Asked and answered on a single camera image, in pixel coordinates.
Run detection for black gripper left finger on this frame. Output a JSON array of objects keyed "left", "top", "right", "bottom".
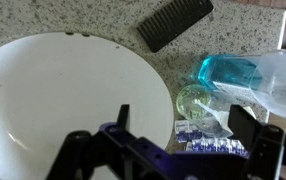
[{"left": 98, "top": 103, "right": 141, "bottom": 158}]

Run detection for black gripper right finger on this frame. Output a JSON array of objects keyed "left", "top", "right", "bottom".
[{"left": 227, "top": 104, "right": 286, "bottom": 180}]

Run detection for blue white packet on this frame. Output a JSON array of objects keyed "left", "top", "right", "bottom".
[
  {"left": 174, "top": 119, "right": 204, "bottom": 144},
  {"left": 186, "top": 137, "right": 249, "bottom": 158}
]

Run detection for blue mouthwash bottle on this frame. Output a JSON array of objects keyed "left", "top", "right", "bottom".
[{"left": 196, "top": 48, "right": 286, "bottom": 124}]

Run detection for clear green soap pump bottle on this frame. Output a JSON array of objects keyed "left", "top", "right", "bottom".
[{"left": 175, "top": 83, "right": 234, "bottom": 138}]

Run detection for white oval sink basin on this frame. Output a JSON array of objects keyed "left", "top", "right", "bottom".
[{"left": 0, "top": 31, "right": 175, "bottom": 180}]

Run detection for black comb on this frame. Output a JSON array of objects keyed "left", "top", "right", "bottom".
[{"left": 136, "top": 0, "right": 215, "bottom": 54}]

